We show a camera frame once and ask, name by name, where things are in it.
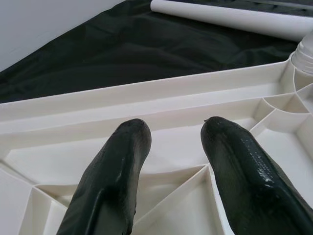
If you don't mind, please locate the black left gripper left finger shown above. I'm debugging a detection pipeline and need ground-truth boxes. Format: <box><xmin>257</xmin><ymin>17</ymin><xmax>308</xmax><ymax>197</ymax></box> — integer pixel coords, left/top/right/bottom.
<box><xmin>56</xmin><ymin>118</ymin><xmax>152</xmax><ymax>235</ymax></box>

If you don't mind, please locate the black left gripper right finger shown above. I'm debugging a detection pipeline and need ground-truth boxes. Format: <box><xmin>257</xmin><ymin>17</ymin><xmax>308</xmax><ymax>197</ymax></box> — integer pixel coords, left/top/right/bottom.
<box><xmin>200</xmin><ymin>116</ymin><xmax>313</xmax><ymax>235</ymax></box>

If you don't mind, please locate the white plastic children table top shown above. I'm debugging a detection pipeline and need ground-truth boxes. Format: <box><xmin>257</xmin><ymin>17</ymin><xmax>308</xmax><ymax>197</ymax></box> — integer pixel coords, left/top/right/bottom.
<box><xmin>0</xmin><ymin>58</ymin><xmax>313</xmax><ymax>235</ymax></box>

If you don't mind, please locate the white plastic screw-in table leg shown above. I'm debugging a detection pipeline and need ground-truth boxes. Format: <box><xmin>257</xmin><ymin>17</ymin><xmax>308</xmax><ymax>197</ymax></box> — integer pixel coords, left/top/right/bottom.
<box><xmin>150</xmin><ymin>0</ymin><xmax>313</xmax><ymax>42</ymax></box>
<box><xmin>290</xmin><ymin>31</ymin><xmax>313</xmax><ymax>73</ymax></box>

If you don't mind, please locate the black fabric table cover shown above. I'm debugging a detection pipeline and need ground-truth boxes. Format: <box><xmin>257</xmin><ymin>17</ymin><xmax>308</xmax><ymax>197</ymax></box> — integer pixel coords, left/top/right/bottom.
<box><xmin>0</xmin><ymin>0</ymin><xmax>313</xmax><ymax>105</ymax></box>

